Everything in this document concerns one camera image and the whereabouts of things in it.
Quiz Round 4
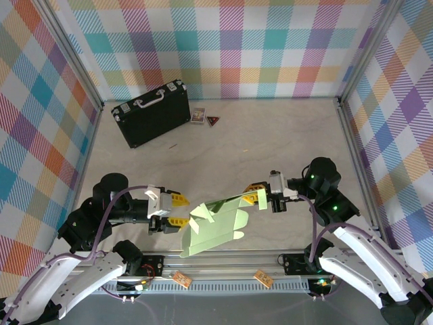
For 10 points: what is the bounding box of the light green paper box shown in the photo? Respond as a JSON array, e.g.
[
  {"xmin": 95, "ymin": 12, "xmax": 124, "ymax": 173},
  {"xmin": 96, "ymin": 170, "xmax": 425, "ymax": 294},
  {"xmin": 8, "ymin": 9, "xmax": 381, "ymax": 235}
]
[{"xmin": 179, "ymin": 189, "xmax": 268, "ymax": 259}]

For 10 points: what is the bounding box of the small playing card box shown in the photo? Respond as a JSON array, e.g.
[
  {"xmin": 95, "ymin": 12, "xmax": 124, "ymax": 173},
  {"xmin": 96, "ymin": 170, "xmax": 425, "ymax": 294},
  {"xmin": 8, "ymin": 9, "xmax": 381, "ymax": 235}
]
[{"xmin": 190, "ymin": 107, "xmax": 208, "ymax": 126}]

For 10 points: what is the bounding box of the small orange circuit board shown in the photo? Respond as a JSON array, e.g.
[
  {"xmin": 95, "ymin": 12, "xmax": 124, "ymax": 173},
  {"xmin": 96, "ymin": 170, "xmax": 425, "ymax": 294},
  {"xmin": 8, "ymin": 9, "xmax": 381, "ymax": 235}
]
[
  {"xmin": 254, "ymin": 269, "xmax": 273, "ymax": 288},
  {"xmin": 171, "ymin": 270, "xmax": 192, "ymax": 289}
]

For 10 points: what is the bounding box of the small green controller board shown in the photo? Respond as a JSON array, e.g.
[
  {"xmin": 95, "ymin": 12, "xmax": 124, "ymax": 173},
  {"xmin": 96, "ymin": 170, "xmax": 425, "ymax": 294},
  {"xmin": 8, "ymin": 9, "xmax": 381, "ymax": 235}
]
[
  {"xmin": 308, "ymin": 278, "xmax": 339, "ymax": 293},
  {"xmin": 116, "ymin": 279, "xmax": 152, "ymax": 293}
]

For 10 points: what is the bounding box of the grey metal panel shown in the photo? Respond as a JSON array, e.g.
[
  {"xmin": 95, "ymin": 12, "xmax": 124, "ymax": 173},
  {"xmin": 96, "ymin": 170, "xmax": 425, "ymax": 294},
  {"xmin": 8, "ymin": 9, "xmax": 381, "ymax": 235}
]
[{"xmin": 60, "ymin": 290, "xmax": 390, "ymax": 325}]

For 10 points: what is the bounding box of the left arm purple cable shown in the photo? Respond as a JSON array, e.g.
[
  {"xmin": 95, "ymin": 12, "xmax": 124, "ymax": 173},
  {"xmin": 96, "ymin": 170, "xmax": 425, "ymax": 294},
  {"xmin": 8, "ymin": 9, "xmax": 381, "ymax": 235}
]
[{"xmin": 3, "ymin": 184, "xmax": 153, "ymax": 318}]

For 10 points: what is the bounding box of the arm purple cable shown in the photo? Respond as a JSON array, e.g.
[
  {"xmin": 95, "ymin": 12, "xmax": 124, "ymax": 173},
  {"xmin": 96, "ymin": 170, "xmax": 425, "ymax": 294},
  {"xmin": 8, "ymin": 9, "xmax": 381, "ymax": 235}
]
[
  {"xmin": 3, "ymin": 184, "xmax": 153, "ymax": 318},
  {"xmin": 297, "ymin": 196, "xmax": 433, "ymax": 302}
]

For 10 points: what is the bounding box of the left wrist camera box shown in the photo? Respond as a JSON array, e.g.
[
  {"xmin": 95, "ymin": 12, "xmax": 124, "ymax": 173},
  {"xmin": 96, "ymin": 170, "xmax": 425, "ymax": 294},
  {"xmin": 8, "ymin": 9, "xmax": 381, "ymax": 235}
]
[{"xmin": 143, "ymin": 185, "xmax": 173, "ymax": 218}]

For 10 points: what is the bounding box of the aluminium side rail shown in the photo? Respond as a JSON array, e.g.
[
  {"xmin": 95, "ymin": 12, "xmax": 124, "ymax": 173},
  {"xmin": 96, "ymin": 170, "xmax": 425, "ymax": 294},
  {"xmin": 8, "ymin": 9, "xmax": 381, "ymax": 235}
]
[{"xmin": 336, "ymin": 97, "xmax": 382, "ymax": 234}]

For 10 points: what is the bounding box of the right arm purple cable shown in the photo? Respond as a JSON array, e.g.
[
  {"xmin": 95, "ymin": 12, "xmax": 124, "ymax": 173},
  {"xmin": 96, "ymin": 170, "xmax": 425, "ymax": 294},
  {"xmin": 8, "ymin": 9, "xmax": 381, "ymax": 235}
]
[{"xmin": 297, "ymin": 196, "xmax": 433, "ymax": 302}]

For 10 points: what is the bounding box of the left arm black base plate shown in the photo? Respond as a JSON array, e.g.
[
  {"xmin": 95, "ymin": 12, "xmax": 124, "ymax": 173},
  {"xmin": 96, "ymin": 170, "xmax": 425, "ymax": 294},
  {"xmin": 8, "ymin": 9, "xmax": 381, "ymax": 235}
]
[{"xmin": 128, "ymin": 254, "xmax": 166, "ymax": 278}]

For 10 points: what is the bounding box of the long aluminium frame rail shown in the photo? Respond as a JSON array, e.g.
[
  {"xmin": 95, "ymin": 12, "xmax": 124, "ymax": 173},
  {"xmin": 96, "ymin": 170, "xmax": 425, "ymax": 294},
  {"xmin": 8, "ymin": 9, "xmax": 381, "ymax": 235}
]
[{"xmin": 37, "ymin": 249, "xmax": 412, "ymax": 280}]

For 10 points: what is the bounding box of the grey slotted cable duct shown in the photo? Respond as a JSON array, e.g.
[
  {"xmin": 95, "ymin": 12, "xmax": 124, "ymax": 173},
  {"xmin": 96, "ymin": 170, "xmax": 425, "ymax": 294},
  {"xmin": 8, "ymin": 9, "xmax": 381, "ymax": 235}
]
[{"xmin": 101, "ymin": 282, "xmax": 311, "ymax": 294}]

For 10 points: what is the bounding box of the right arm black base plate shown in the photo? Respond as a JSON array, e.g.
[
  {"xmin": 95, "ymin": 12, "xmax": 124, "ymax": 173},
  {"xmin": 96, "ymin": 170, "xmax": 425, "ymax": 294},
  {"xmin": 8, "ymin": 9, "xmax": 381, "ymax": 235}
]
[{"xmin": 282, "ymin": 252, "xmax": 346, "ymax": 276}]

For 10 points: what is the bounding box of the black briefcase with silver handle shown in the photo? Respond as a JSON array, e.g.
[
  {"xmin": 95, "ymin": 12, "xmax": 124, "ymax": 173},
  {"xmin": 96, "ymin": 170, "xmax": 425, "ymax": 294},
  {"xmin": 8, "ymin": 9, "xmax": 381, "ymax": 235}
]
[{"xmin": 112, "ymin": 79, "xmax": 191, "ymax": 149}]

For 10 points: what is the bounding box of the aluminium corner post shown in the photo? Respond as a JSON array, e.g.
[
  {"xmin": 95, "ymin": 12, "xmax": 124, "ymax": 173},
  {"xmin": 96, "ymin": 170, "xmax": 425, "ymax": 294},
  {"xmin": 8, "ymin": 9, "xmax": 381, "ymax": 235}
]
[
  {"xmin": 338, "ymin": 0, "xmax": 407, "ymax": 104},
  {"xmin": 32, "ymin": 0, "xmax": 104, "ymax": 112}
]

